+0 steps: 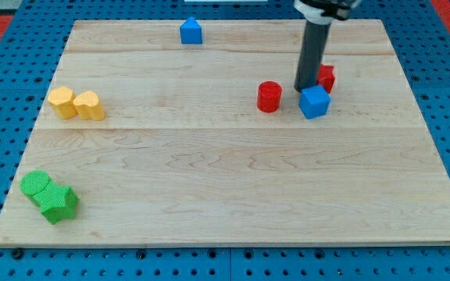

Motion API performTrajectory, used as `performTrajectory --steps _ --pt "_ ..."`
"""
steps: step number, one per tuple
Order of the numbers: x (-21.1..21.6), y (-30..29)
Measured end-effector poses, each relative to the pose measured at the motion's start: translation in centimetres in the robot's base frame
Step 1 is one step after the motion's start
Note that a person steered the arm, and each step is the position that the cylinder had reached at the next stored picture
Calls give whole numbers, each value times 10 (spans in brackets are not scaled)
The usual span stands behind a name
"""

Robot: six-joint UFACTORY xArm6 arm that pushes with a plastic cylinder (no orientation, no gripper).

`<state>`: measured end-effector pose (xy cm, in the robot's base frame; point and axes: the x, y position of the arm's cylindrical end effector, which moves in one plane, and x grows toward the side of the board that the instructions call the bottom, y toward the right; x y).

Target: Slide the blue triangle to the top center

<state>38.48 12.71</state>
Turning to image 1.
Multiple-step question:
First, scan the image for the yellow hexagon block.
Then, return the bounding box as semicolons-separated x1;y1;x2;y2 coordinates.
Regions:
48;87;77;119

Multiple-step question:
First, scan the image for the red star block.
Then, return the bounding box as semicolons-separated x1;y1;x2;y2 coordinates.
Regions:
316;64;336;94

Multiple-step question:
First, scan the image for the red cylinder block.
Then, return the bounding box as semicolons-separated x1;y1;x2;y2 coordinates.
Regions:
256;80;282;113

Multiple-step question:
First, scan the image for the green cylinder block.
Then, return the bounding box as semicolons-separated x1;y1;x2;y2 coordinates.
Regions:
20;169;52;207

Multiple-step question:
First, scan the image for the blue cube block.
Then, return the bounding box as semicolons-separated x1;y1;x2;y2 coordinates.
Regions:
298;85;331;119

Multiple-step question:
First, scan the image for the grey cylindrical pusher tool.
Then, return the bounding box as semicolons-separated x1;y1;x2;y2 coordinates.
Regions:
295;21;331;92

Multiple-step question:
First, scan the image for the yellow heart block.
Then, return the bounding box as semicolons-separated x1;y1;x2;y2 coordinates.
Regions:
73;91;105;121

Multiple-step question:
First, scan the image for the green star block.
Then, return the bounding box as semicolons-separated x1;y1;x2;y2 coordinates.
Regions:
32;181;80;225

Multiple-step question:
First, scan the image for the wooden board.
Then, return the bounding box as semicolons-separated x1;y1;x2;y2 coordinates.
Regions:
0;20;450;248

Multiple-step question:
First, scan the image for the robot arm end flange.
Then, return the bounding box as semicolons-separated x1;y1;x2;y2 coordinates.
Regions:
293;0;363;25

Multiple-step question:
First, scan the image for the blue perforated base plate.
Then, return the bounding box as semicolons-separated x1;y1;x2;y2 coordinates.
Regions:
0;0;450;280

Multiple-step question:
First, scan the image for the blue triangle block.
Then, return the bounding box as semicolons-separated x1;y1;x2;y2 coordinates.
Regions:
180;16;203;44

